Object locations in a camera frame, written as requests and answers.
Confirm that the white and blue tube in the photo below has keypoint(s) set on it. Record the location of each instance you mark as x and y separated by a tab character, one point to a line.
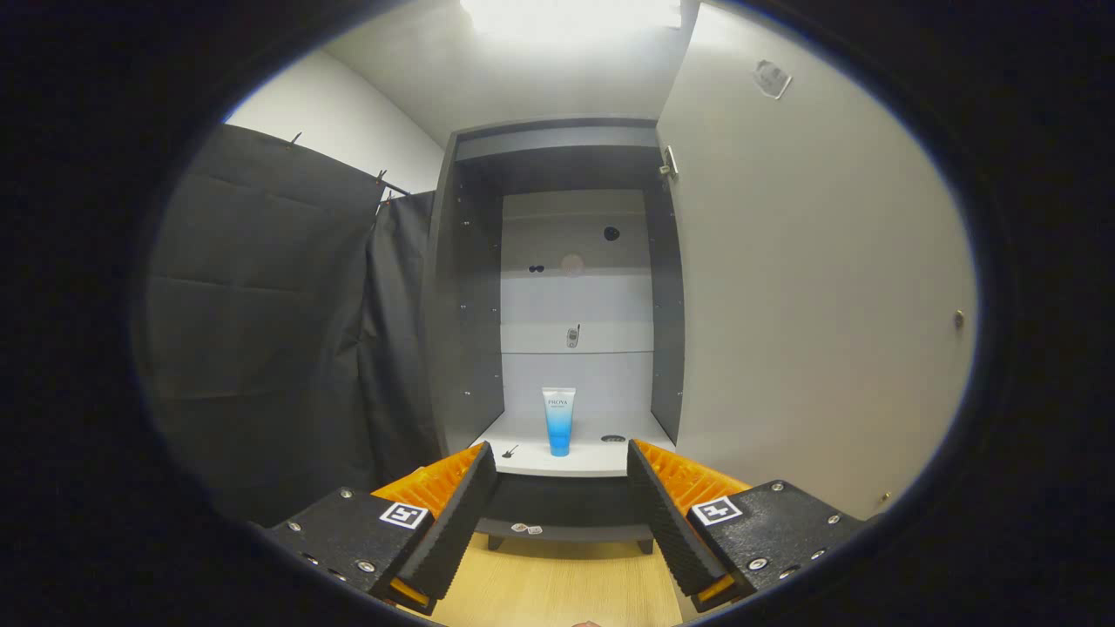
558	422

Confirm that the light grey cabinet door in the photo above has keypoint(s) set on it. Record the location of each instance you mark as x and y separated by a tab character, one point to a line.
810	305

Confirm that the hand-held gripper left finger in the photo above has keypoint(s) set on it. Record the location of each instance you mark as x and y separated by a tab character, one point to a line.
453	522

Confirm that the metal door hinge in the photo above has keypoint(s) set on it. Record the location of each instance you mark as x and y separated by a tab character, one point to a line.
669	163

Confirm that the black backdrop cloth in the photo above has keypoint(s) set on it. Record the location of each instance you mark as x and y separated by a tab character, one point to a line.
261	305

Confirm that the ceiling light panel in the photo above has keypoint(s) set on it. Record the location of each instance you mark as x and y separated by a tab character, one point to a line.
566	16

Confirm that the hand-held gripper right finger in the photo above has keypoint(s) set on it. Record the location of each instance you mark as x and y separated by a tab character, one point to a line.
666	522

